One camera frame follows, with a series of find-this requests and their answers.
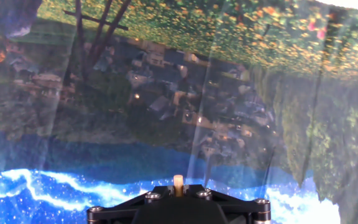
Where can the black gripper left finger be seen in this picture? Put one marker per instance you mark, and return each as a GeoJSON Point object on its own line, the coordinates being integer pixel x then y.
{"type": "Point", "coordinates": [141, 203]}

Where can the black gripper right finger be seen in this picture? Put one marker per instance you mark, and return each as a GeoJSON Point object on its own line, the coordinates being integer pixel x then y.
{"type": "Point", "coordinates": [228, 203]}

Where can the short wooden stick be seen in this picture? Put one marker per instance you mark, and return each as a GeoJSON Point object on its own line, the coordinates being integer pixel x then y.
{"type": "Point", "coordinates": [178, 183]}

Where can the night sky landscape printed cloth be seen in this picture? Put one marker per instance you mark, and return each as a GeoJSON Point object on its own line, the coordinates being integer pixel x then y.
{"type": "Point", "coordinates": [166, 93]}

